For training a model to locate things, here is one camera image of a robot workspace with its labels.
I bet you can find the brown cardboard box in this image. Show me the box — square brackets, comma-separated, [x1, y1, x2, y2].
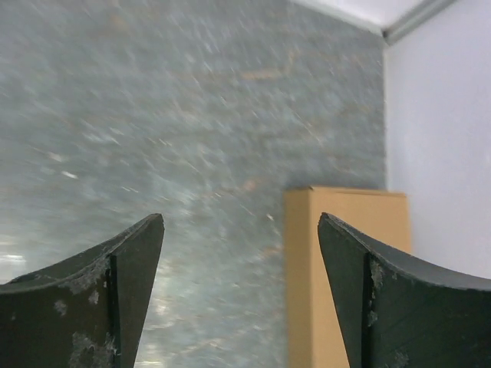
[283, 186, 411, 367]

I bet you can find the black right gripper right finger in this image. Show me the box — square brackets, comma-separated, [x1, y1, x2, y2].
[318, 213, 490, 368]

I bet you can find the aluminium corner post right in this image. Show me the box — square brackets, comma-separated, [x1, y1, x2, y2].
[382, 0, 456, 46]

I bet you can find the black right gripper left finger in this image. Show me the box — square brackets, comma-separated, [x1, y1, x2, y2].
[1, 213, 164, 367]

